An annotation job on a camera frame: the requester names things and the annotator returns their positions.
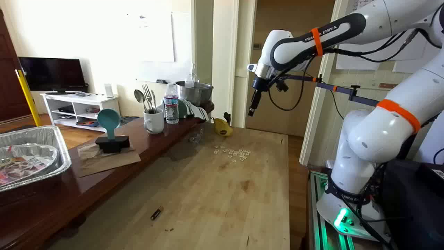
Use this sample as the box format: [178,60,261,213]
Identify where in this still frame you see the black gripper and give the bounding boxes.
[249,78,268,117]

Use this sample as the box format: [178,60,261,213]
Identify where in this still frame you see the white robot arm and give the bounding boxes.
[249,0,444,242]

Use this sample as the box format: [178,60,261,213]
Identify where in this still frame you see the yellow banana-shaped cloth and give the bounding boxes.
[214,119,234,138]

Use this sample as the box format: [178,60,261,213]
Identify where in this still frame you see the large steel mixing bowl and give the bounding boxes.
[178,81,214,106]

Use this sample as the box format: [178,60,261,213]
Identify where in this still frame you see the green striped white towel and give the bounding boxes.
[185,100,210,123]

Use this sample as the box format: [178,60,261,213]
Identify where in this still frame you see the clear plastic water bottle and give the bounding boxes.
[164,84,180,124]

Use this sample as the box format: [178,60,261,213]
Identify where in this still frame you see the white mug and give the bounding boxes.
[143,110,166,135]

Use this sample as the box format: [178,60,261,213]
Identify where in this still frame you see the metal spoons in mug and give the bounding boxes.
[134,85,157,112]

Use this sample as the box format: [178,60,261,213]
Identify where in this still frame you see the teal scoop on black base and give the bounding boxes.
[96,109,131,153]

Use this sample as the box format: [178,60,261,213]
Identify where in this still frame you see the brown paper sheet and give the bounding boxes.
[78,144,142,177]

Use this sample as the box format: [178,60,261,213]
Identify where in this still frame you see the white tv shelf unit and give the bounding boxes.
[42,94,120,132]

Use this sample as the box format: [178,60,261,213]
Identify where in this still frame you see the black box beside robot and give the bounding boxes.
[381,162,444,250]

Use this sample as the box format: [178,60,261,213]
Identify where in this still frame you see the black flat screen television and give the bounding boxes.
[20,57,88,94]

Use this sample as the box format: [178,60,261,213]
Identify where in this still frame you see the aluminium foil tray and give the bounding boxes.
[0,125,73,192]

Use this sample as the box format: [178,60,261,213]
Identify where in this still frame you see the yellow stick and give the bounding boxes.
[16,70,42,127]

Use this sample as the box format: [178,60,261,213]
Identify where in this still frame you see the green lit robot base rail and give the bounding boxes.
[309,171,395,250]

